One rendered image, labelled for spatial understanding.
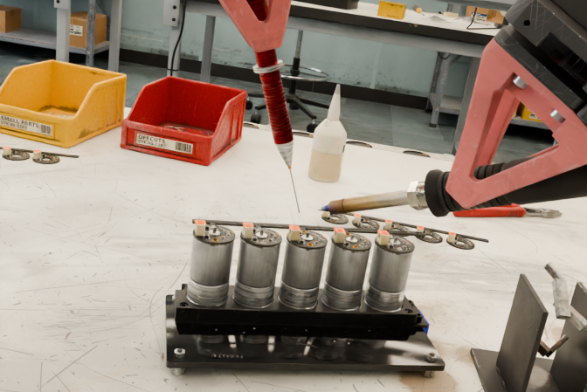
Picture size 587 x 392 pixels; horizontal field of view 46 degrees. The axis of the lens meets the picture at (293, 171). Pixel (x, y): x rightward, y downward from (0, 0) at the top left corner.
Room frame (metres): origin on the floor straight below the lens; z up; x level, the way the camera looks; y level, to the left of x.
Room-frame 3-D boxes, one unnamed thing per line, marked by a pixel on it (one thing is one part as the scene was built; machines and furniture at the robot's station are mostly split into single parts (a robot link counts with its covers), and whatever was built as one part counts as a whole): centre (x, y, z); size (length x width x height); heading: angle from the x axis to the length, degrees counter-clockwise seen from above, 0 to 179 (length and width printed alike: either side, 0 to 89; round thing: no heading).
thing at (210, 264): (0.37, 0.04, 0.79); 0.02 x 0.02 x 0.05
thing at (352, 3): (2.92, -0.03, 0.77); 0.24 x 0.16 x 0.04; 71
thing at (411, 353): (0.36, -0.02, 0.76); 0.16 x 0.07 x 0.01; 103
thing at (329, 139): (0.69, -0.03, 0.80); 0.03 x 0.03 x 0.10
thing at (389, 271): (0.39, -0.07, 0.79); 0.02 x 0.02 x 0.05
